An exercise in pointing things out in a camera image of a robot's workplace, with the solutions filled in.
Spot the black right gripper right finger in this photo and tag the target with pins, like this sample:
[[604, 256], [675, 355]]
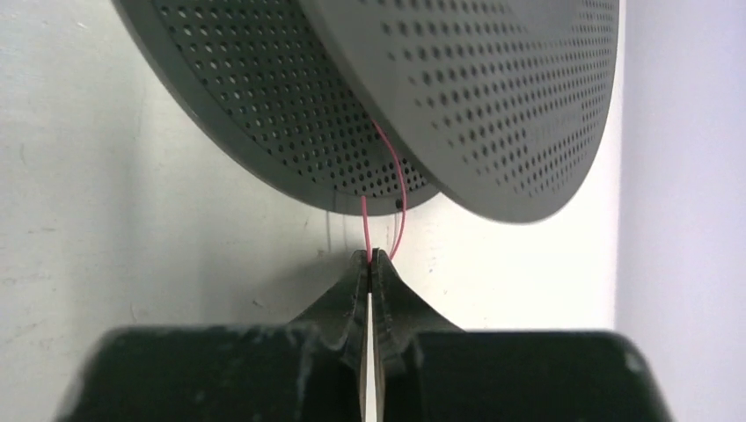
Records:
[[429, 369]]

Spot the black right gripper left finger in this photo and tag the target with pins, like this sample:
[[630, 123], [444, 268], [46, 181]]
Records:
[[311, 368]]

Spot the dark grey perforated spool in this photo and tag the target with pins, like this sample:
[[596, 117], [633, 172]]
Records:
[[376, 106]]

